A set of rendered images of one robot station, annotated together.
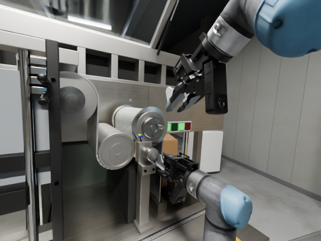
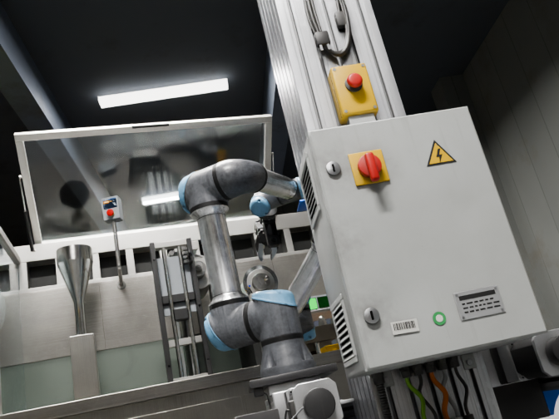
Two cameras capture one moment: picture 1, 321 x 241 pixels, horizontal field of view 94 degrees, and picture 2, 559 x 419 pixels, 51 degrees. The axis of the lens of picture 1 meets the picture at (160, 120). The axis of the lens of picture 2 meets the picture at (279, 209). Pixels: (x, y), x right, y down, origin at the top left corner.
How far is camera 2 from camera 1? 1.96 m
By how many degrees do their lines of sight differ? 30
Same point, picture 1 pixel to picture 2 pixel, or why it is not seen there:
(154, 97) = (282, 269)
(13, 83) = (175, 262)
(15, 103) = (176, 270)
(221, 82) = (272, 229)
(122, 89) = (240, 269)
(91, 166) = (223, 361)
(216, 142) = not seen: hidden behind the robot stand
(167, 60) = (289, 221)
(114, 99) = not seen: hidden behind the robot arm
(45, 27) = (165, 234)
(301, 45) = (261, 213)
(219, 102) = (270, 239)
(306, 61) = not seen: outside the picture
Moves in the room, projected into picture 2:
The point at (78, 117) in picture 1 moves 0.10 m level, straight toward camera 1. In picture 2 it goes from (203, 283) to (205, 277)
